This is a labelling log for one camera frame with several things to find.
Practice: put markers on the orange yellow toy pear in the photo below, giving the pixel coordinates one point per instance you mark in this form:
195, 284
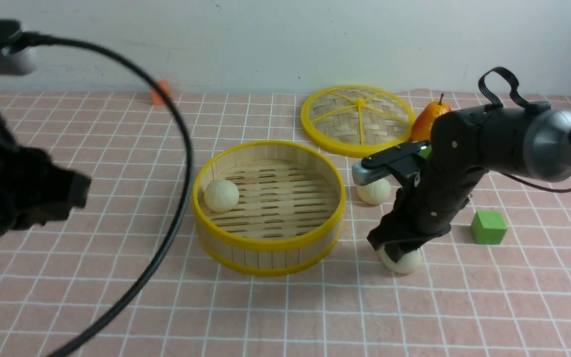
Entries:
421, 129

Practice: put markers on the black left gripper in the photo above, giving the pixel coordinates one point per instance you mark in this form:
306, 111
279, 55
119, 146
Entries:
33, 189

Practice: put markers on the yellow bamboo steamer tray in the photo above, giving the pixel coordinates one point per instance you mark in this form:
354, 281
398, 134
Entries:
289, 213

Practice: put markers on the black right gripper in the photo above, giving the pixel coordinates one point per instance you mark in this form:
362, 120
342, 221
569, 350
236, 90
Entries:
425, 210

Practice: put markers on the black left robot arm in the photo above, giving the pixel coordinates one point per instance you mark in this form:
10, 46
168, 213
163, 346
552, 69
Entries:
15, 56

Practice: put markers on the orange cube block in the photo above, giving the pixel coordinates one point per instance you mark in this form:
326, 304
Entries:
158, 100

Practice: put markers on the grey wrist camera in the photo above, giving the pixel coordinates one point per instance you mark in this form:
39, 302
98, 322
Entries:
399, 161

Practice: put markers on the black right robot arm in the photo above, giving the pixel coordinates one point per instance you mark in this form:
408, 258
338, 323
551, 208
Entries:
531, 141

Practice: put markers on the yellow woven steamer lid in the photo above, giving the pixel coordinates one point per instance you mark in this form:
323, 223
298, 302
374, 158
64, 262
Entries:
355, 120

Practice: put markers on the white bun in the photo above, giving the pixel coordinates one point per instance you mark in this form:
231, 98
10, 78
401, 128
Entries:
375, 193
221, 196
409, 263

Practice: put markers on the pink checkered tablecloth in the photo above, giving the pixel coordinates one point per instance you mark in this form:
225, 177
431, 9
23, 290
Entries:
467, 300

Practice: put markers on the green cube block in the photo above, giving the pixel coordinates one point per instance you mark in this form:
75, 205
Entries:
488, 227

